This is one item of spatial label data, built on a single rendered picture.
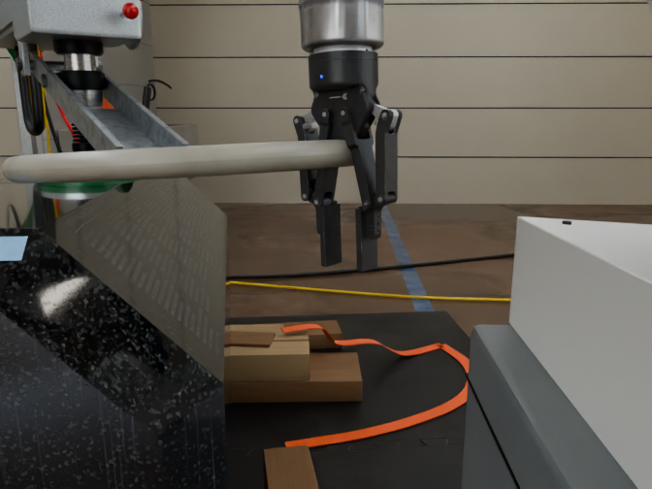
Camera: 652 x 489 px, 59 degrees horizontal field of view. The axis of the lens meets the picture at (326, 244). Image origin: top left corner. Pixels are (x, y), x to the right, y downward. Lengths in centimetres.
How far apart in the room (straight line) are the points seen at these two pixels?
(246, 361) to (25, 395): 121
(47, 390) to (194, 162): 43
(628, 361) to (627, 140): 642
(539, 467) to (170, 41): 613
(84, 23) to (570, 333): 111
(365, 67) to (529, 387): 35
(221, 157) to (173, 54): 582
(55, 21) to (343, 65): 81
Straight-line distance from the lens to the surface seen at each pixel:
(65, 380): 86
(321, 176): 66
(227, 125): 623
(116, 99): 135
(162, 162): 57
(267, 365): 202
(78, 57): 139
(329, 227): 66
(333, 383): 204
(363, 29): 62
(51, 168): 63
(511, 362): 53
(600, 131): 667
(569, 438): 44
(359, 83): 62
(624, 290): 39
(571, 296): 47
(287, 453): 160
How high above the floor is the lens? 101
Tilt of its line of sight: 14 degrees down
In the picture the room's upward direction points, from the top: straight up
